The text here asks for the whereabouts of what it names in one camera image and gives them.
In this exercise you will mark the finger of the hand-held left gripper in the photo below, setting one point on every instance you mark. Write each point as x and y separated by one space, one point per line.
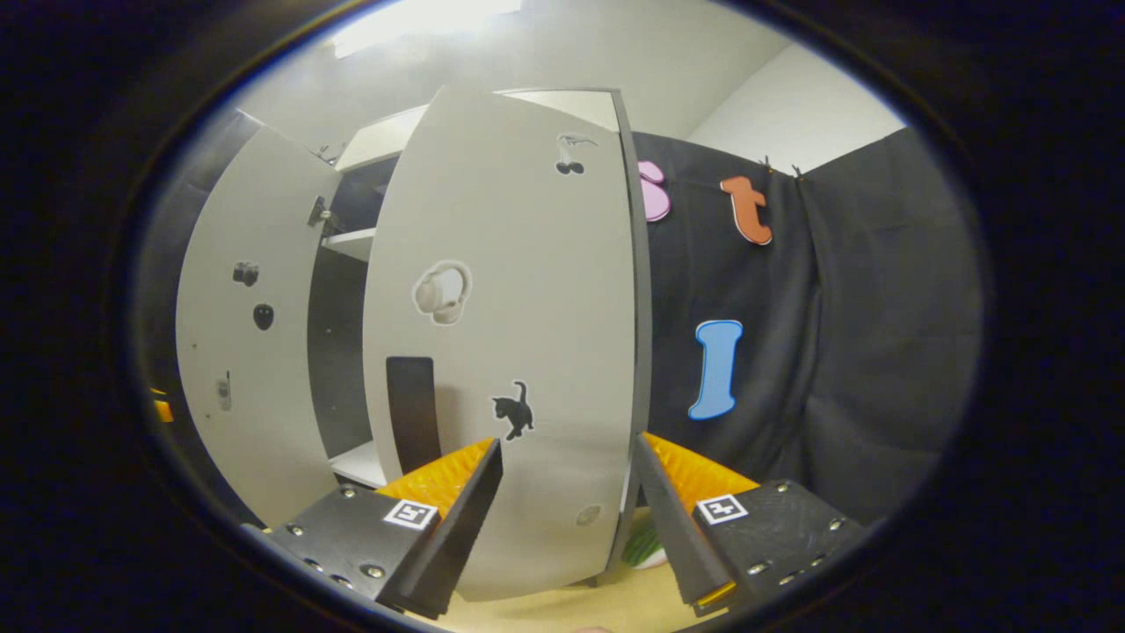
163 409

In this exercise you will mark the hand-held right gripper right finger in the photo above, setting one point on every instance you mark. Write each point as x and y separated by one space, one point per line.
677 527

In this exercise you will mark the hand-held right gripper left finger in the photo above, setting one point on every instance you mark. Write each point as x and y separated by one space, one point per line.
461 527

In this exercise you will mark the white cabinet door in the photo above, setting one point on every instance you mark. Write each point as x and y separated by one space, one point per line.
255 396
527 308

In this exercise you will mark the white cabinet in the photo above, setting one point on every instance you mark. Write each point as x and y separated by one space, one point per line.
338 352

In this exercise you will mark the white cabinet shelf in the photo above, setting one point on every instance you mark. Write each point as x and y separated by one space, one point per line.
360 464
352 244

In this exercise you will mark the metal door hinge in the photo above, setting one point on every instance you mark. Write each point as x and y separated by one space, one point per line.
321 215

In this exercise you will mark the toy watermelon slice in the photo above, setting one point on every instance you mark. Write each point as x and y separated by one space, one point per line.
642 549

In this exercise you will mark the black backdrop cloth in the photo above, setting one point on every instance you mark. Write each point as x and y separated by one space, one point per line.
835 352

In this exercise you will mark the ceiling light panel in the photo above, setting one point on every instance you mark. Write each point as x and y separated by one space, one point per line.
422 26

